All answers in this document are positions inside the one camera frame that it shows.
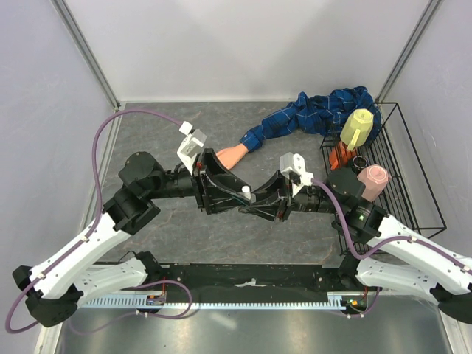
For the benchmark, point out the pink mug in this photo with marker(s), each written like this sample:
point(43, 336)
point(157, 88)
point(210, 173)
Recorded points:
point(375, 179)

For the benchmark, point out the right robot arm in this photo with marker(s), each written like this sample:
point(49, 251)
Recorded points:
point(384, 252)

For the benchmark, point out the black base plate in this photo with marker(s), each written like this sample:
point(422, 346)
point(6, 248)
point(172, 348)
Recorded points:
point(259, 282)

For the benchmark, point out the yellow mug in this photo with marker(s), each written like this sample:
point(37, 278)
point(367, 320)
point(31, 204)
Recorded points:
point(357, 128)

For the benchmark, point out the blue plaid shirt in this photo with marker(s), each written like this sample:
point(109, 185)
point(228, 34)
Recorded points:
point(324, 115)

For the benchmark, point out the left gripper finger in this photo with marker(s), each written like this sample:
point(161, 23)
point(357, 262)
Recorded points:
point(219, 175)
point(220, 203)

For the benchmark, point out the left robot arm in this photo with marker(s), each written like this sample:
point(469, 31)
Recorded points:
point(56, 288)

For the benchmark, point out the small black ring cup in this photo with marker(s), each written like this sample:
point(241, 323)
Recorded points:
point(360, 162)

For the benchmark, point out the white nail polish cap brush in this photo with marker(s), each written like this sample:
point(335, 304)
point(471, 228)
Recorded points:
point(246, 191)

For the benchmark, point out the mannequin hand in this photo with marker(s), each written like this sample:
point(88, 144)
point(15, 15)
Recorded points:
point(230, 156)

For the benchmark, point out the light blue cable duct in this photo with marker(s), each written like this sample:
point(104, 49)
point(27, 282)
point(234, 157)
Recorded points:
point(129, 300)

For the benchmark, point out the clear nail polish bottle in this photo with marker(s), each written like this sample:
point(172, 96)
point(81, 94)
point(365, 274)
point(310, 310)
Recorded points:
point(249, 208)

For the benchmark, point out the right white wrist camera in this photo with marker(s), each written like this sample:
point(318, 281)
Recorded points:
point(292, 166)

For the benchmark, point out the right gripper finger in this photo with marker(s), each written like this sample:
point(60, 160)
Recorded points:
point(260, 212)
point(274, 184)

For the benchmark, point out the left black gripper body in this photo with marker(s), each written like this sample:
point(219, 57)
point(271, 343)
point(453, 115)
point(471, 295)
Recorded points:
point(202, 192)

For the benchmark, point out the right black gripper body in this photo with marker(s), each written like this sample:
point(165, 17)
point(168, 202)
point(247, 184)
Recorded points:
point(287, 200)

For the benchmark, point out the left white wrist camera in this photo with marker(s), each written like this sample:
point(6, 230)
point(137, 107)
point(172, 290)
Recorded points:
point(191, 145)

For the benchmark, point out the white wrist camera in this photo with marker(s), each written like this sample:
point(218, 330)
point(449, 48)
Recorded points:
point(191, 145)
point(292, 166)

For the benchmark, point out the orange cup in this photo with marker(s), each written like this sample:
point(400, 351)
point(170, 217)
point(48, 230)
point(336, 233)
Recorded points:
point(340, 155)

